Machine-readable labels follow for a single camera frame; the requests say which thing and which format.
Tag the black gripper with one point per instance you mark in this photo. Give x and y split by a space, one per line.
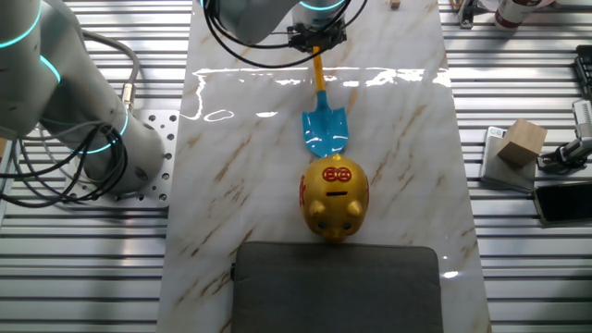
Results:
319 36

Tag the blue and yellow toy shovel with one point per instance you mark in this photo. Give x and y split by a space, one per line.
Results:
326 129

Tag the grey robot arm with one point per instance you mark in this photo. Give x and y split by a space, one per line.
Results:
37 69

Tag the small wooden cube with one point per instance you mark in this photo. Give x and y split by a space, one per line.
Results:
395 4

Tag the golden piggy bank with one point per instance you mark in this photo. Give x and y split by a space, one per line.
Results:
334 199

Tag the red and white can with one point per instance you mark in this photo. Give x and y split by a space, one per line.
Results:
511 14

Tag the large wooden block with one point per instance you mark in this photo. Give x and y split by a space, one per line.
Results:
522 141

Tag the grey fabric pad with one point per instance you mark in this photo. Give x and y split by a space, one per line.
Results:
335 287

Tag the black ribbed item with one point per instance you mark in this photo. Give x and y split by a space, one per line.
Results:
585 69

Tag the black clamp with silver cylinder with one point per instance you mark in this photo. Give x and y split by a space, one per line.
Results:
571 152

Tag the silver vented box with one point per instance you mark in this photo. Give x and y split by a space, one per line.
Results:
583 118

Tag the black smartphone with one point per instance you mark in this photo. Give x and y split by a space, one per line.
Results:
564 202

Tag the aluminium corner bracket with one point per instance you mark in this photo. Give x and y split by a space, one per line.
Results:
467 16

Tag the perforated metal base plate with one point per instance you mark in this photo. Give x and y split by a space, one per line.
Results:
157 199

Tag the grey metal plate bracket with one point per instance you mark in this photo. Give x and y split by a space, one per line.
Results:
501 173

